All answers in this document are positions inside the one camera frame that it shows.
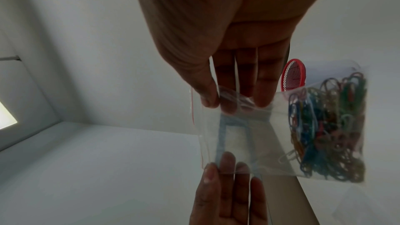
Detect ceiling light panel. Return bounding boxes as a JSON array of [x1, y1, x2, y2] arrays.
[[0, 100, 18, 131]]

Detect pile of colourful paper clips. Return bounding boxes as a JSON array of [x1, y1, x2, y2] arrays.
[[277, 70, 367, 184]]

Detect person's right hand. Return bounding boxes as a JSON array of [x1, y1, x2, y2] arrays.
[[128, 0, 340, 116]]

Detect clear plastic bag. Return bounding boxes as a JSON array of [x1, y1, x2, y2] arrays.
[[189, 55, 370, 185]]

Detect beige partition panel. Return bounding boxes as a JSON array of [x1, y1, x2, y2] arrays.
[[267, 175, 323, 225]]

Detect person's left hand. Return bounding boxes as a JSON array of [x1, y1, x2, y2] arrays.
[[189, 151, 270, 225]]

